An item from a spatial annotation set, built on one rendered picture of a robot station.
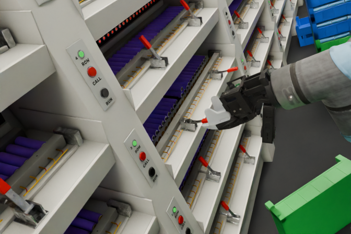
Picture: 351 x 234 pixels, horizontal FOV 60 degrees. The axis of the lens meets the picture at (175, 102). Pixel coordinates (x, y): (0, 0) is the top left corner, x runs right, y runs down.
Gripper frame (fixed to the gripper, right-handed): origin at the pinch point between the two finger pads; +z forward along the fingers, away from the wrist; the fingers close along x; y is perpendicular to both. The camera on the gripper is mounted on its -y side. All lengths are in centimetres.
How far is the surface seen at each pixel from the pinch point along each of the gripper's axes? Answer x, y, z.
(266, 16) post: -113, -11, 9
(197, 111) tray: -7.5, 0.5, 6.8
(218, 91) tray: -18.9, -0.9, 4.3
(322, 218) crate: -7.2, -48.6, -8.2
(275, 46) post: -113, -29, 13
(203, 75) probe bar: -23.3, 4.1, 8.2
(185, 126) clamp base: 1.0, 1.9, 6.6
